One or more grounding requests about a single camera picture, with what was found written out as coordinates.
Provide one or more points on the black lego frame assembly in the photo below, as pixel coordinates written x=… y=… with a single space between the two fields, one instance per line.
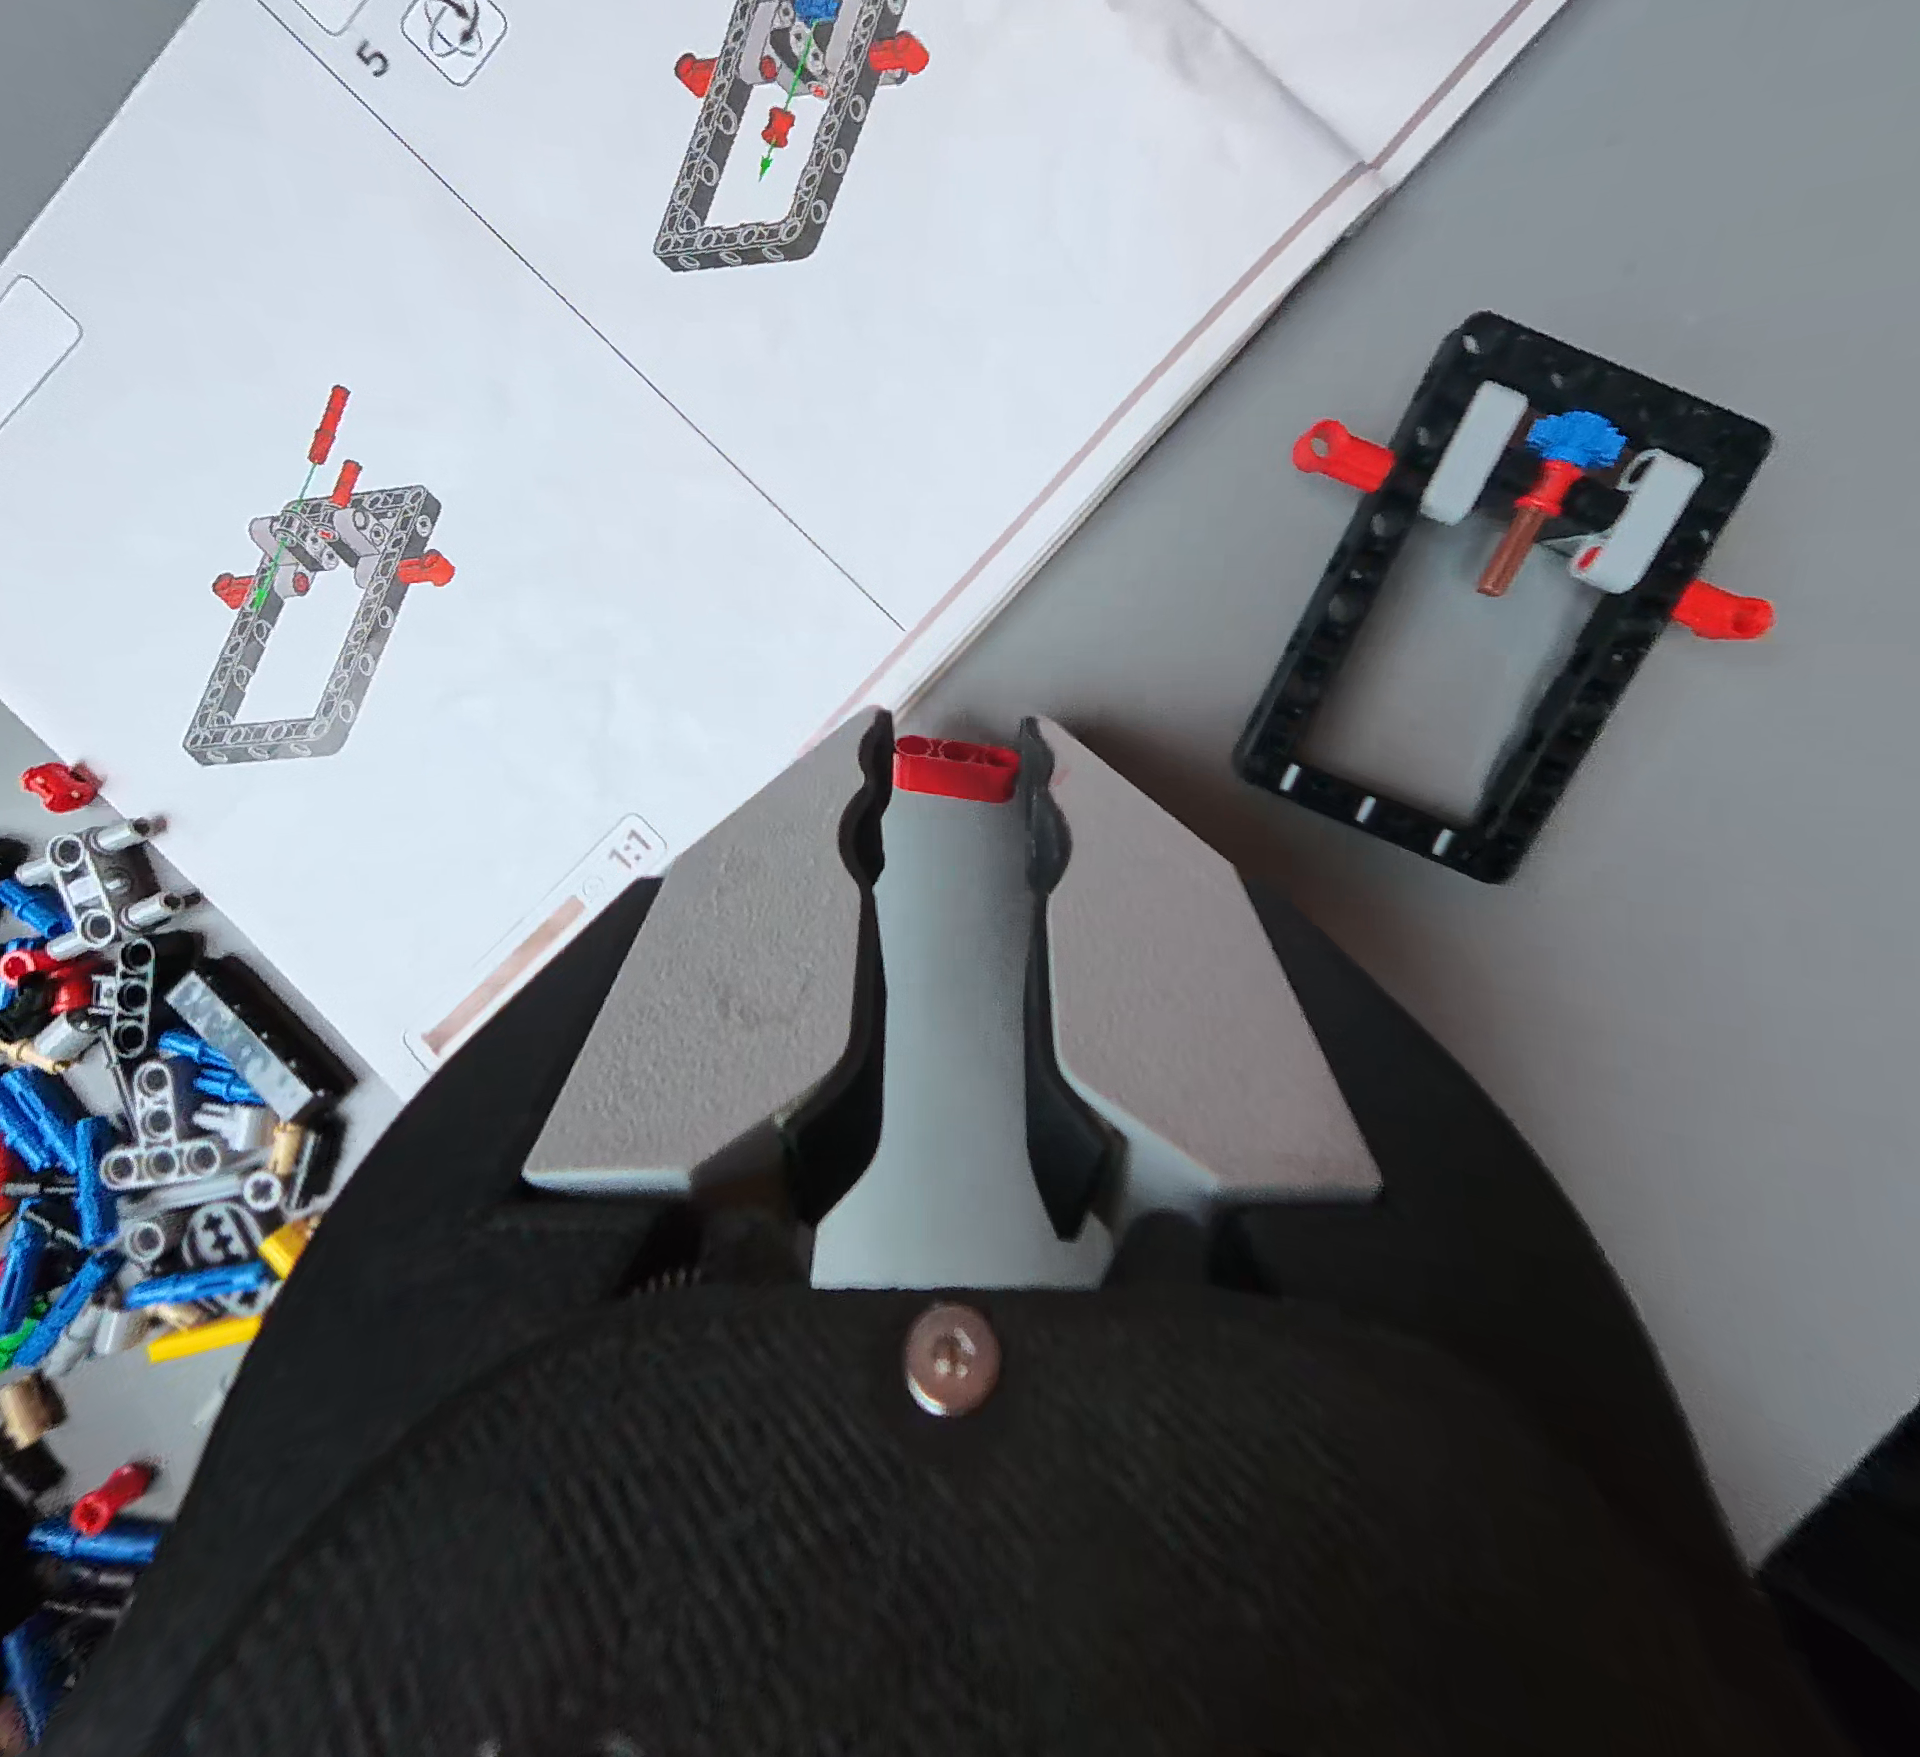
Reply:
x=1350 y=616

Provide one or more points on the lego instruction booklet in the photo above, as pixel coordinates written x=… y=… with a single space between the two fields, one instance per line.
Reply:
x=674 y=438

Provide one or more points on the pile of loose lego pieces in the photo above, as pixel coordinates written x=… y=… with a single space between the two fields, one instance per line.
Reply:
x=135 y=1114

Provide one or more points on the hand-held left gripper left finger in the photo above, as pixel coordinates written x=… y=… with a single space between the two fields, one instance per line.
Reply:
x=706 y=1021

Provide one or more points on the thick red three-hole lego beam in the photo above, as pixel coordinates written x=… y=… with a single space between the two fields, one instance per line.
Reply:
x=955 y=769

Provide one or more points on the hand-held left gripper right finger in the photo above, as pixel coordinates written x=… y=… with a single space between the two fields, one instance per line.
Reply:
x=1185 y=1021

